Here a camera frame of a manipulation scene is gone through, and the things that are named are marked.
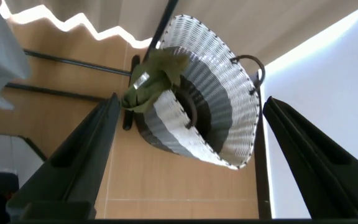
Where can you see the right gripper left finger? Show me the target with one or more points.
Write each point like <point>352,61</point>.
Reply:
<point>73,174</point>

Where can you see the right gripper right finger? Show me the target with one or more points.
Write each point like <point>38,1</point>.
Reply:
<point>328,177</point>

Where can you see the green garment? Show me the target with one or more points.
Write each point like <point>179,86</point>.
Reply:
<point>154,77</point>

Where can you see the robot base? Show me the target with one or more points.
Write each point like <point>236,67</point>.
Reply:
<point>2,161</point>

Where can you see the white laundry basket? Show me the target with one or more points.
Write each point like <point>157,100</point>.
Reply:
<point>228,77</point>

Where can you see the black clothes rack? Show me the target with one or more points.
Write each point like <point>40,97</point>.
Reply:
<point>163,21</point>

